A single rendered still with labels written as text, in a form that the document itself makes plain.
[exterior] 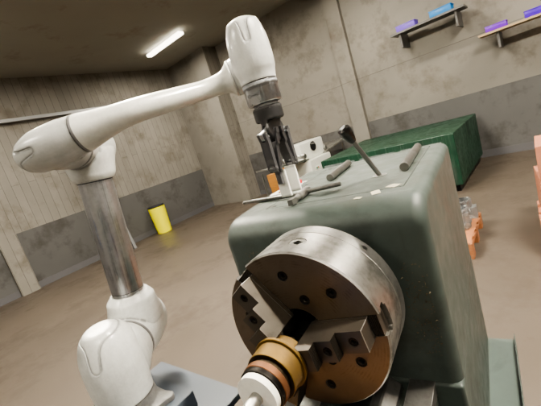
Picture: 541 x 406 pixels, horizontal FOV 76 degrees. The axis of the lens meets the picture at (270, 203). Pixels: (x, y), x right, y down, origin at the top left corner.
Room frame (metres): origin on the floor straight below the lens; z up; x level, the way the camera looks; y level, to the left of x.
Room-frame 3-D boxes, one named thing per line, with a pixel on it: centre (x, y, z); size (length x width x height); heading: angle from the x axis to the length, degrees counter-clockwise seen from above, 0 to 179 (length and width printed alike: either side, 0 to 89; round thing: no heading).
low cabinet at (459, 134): (5.63, -2.30, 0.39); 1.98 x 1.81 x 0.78; 48
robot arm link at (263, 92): (0.90, -0.06, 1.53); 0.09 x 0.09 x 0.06
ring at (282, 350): (0.49, 0.07, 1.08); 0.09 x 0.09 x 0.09; 56
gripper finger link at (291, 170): (0.93, -0.08, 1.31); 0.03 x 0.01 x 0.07; 56
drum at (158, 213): (8.20, 2.62, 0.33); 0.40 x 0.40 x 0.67
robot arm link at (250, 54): (0.92, -0.06, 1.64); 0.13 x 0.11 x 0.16; 177
